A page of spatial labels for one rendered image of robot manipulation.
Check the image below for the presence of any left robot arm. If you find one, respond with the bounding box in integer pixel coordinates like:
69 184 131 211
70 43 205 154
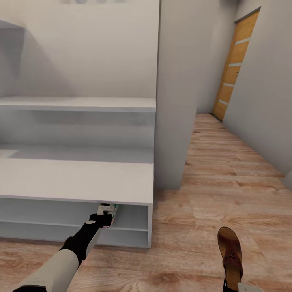
11 206 116 292

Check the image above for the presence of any gym shoe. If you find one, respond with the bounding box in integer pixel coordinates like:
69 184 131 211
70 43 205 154
99 203 119 228

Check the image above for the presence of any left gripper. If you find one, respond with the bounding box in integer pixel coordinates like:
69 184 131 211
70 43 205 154
90 214 112 227

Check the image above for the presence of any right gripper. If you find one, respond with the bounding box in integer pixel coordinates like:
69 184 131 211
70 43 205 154
223 280 238 292

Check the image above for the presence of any sandal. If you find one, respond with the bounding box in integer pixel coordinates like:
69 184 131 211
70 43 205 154
217 227 243 291

